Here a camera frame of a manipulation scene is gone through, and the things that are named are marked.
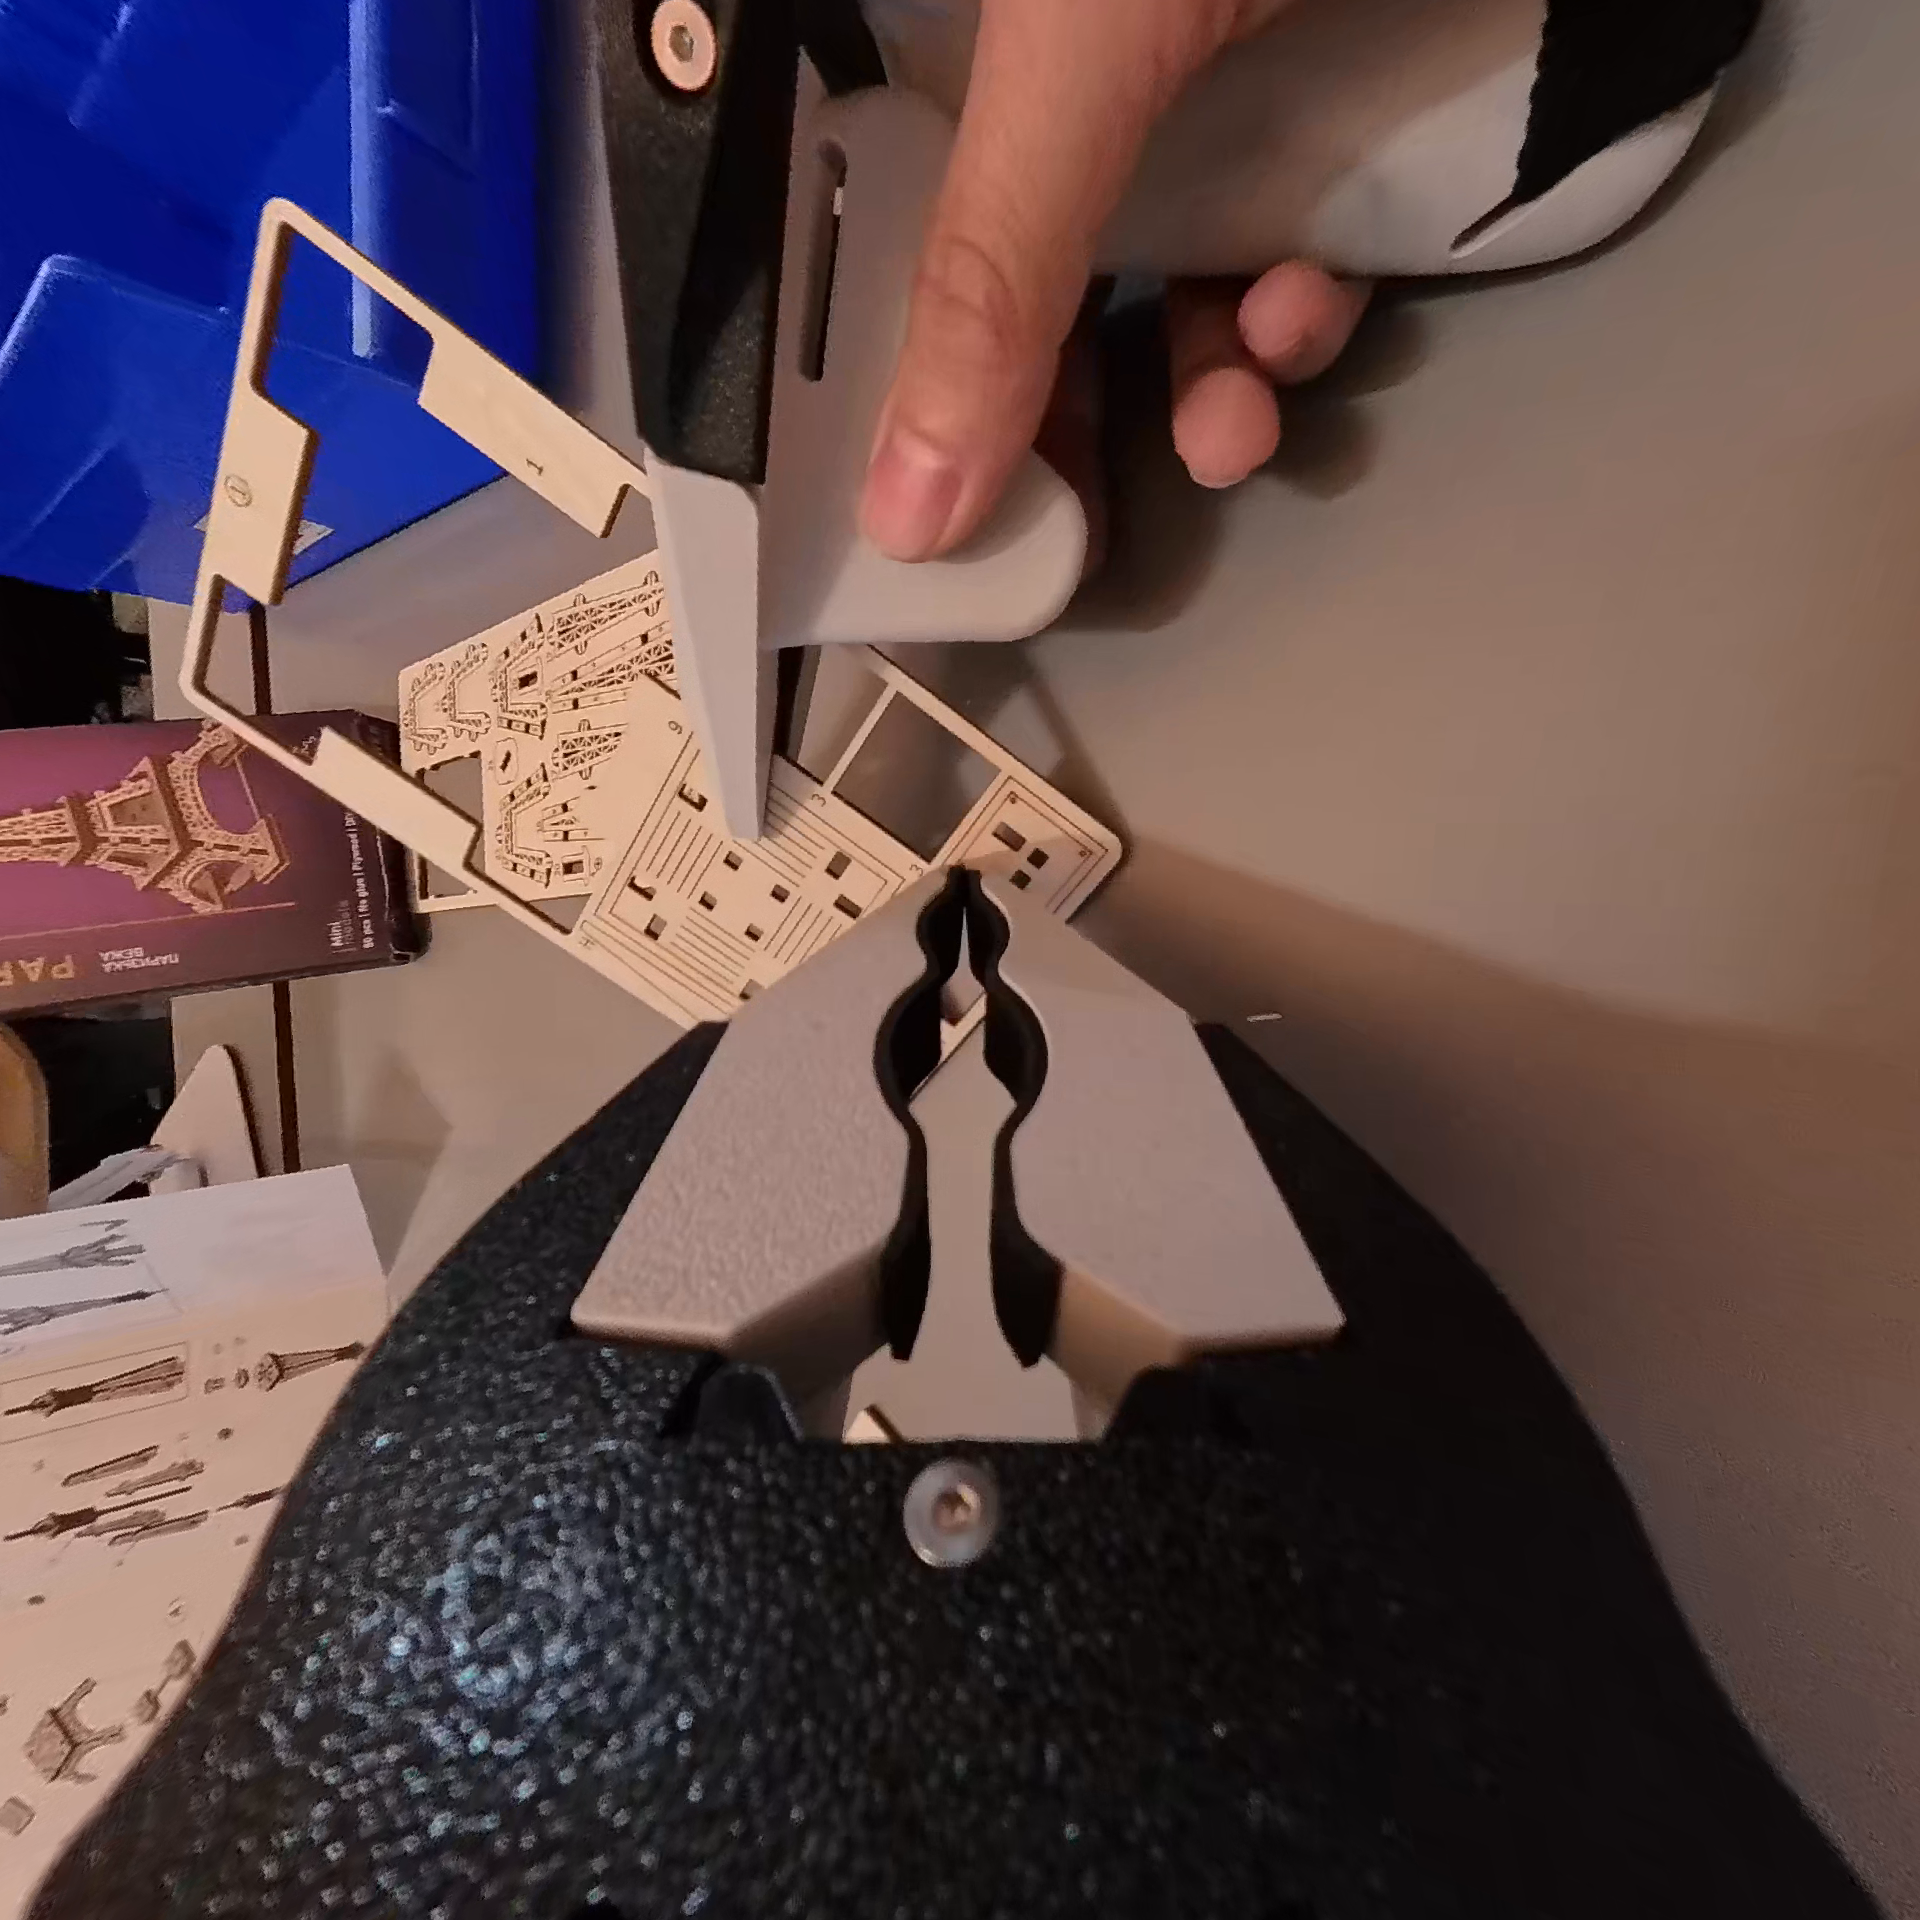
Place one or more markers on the white poster stand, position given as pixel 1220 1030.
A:
pixel 202 1124

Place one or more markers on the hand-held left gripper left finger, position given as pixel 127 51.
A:
pixel 733 1201

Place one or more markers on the wooden puzzle frame sheet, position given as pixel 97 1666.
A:
pixel 255 494

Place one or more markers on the blue bin with white tag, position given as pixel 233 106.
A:
pixel 119 376

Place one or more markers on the dark puzzle box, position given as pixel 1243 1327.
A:
pixel 225 900

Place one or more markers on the paper instruction sheet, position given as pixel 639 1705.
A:
pixel 148 1348

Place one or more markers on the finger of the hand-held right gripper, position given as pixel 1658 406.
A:
pixel 720 630
pixel 931 599

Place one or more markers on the plywood poster board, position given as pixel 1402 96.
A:
pixel 19 1124

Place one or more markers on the wooden tower parts sheet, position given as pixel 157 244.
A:
pixel 628 599

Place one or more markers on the person's right hand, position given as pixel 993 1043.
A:
pixel 991 299

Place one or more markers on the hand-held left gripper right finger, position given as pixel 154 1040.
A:
pixel 1185 1201

